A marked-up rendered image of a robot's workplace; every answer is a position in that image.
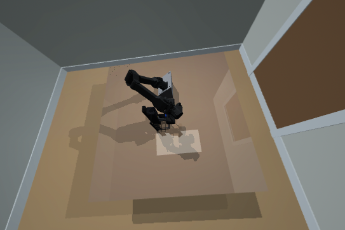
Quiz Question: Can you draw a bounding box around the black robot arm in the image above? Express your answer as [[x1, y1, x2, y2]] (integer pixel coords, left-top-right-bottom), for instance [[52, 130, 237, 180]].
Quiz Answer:
[[125, 70, 183, 119]]

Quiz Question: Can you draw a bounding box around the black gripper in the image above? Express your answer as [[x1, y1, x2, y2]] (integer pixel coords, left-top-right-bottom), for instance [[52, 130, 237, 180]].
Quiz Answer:
[[166, 98, 175, 124]]

